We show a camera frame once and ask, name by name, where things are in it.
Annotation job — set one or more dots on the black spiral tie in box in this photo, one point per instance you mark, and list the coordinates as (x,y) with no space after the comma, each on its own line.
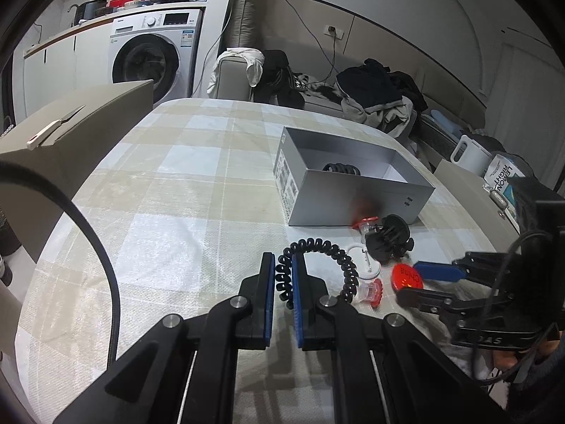
(342,168)

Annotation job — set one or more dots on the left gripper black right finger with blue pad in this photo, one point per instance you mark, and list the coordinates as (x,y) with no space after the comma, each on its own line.
(383,370)

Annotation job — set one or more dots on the red round hair clip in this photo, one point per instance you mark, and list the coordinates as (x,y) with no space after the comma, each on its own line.
(405,276)

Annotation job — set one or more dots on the white cloth on sofa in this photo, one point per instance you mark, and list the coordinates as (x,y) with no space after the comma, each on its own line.
(236,73)

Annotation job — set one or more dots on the lemon right paper box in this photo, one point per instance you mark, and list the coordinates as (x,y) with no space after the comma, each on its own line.
(502,167)

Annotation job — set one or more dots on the wall power socket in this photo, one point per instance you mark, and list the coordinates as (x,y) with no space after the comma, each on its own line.
(333,32)

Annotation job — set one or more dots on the beige chair back left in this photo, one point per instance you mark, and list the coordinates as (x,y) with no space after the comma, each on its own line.
(64,141)

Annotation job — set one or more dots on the black plastic hair claw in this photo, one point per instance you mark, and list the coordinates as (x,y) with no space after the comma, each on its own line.
(390,241)

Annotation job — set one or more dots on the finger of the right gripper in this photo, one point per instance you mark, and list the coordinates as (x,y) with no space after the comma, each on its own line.
(435,302)
(446,270)

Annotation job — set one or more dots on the person's right hand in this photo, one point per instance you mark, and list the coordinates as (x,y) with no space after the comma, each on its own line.
(512,361)

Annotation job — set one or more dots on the clear round plastic lid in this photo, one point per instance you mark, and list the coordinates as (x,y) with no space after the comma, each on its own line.
(367,267)

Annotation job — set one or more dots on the white electric kettle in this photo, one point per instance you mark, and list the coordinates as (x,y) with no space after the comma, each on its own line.
(471,156)

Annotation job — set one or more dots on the grey sofa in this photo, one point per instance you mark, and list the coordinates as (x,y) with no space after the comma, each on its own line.
(431,140)

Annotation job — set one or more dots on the plaid beige tablecloth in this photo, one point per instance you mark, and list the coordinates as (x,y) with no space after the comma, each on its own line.
(185,206)

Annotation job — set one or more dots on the beige chair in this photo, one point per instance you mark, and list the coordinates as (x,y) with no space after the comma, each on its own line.
(468,189)
(64,141)

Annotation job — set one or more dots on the beige chair back right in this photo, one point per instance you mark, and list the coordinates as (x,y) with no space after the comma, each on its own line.
(468,189)

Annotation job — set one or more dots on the black garment on sofa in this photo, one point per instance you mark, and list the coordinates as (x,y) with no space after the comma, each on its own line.
(277,84)

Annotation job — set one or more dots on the grey upright cushion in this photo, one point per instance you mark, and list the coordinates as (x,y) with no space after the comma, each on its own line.
(242,31)

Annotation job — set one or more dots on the white cabinet counter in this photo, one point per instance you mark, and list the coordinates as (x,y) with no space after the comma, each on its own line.
(75,59)

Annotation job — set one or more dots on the grey open cardboard box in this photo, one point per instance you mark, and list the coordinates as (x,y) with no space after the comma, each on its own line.
(311,197)

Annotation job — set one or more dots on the white washing machine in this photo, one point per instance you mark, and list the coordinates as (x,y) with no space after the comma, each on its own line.
(157,46)

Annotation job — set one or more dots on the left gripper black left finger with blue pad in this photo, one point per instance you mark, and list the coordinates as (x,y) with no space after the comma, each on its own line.
(183,370)

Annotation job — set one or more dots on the clear ring red gem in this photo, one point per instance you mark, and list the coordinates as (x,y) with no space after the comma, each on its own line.
(366,226)
(369,292)

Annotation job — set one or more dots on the pile of dark clothes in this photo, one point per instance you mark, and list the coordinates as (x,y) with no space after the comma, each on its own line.
(373,95)

